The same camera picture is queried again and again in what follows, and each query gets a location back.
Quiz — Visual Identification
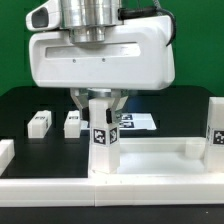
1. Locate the white desk top tray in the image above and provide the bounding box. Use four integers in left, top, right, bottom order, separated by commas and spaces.
88, 137, 224, 179

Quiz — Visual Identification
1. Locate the white left fence block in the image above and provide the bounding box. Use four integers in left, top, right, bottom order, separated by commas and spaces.
0, 139, 15, 176

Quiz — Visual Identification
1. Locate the white front fence bar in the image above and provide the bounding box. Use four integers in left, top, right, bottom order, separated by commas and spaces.
0, 174, 224, 207

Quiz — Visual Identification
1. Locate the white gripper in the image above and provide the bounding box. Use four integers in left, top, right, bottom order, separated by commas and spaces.
29, 16, 175, 123

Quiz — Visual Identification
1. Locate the fiducial marker sheet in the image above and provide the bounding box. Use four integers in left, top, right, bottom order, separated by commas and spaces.
81, 113, 157, 130

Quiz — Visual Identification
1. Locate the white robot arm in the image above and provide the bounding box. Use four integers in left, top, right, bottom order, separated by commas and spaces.
26, 0, 176, 123

